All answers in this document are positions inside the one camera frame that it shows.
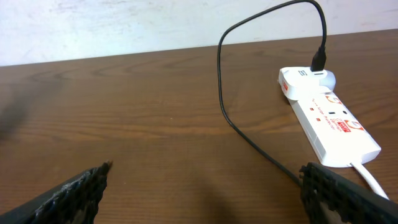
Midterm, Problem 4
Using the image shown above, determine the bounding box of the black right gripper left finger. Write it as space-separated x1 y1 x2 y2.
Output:
1 161 113 224

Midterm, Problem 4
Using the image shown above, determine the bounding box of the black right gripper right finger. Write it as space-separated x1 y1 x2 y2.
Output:
300 162 397 224

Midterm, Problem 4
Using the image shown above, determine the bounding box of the black USB charging cable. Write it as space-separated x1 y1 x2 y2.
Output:
216 0 328 185

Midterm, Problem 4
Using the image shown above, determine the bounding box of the white USB charger adapter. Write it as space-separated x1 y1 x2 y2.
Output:
278 67 336 101

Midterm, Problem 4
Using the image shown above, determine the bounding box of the white power strip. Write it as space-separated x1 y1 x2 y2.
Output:
289 92 381 168

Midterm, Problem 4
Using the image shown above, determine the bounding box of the white power strip cord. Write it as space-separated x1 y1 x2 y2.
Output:
350 161 389 200

